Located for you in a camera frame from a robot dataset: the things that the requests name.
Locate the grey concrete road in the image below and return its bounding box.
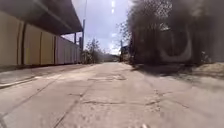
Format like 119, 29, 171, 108
0, 62, 224, 128

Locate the utility pole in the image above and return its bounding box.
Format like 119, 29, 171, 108
80, 18, 86, 52

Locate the large dark tree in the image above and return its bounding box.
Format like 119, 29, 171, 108
119, 0, 224, 64

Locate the raised concrete sidewalk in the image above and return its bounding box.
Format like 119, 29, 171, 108
0, 63, 88, 90

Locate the dark graffiti wall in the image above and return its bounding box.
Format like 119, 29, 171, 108
129, 19, 224, 66

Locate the building with beige panel wall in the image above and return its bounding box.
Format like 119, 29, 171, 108
0, 0, 84, 67

